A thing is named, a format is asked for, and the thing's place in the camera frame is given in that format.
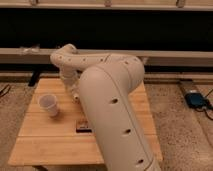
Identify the dark brown rectangular box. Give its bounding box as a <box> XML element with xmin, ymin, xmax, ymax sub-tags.
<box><xmin>76</xmin><ymin>120</ymin><xmax>92</xmax><ymax>133</ymax></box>

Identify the black cable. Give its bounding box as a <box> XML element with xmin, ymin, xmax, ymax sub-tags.
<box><xmin>0</xmin><ymin>83</ymin><xmax>12</xmax><ymax>99</ymax></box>
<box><xmin>199</xmin><ymin>88</ymin><xmax>213</xmax><ymax>122</ymax></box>

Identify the blue device on floor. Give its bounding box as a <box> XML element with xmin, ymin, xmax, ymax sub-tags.
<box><xmin>184</xmin><ymin>93</ymin><xmax>211</xmax><ymax>108</ymax></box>

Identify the black cable left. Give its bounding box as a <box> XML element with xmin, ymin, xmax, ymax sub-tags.
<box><xmin>0</xmin><ymin>83</ymin><xmax>12</xmax><ymax>99</ymax></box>

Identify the black table leg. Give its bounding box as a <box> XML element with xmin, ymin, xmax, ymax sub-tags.
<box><xmin>28</xmin><ymin>70</ymin><xmax>41</xmax><ymax>87</ymax></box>

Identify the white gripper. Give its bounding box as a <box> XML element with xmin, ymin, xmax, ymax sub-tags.
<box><xmin>60</xmin><ymin>69</ymin><xmax>80</xmax><ymax>89</ymax></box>

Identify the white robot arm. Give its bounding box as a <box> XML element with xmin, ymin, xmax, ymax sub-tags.
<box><xmin>50</xmin><ymin>44</ymin><xmax>161</xmax><ymax>171</ymax></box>

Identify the white plastic cup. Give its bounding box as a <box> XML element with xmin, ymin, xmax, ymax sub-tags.
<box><xmin>38</xmin><ymin>94</ymin><xmax>59</xmax><ymax>117</ymax></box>

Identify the white plastic bottle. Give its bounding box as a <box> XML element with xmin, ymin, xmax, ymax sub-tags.
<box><xmin>69</xmin><ymin>85</ymin><xmax>79</xmax><ymax>102</ymax></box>

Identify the black cable right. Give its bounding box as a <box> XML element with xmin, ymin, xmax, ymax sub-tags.
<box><xmin>199</xmin><ymin>88</ymin><xmax>213</xmax><ymax>122</ymax></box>

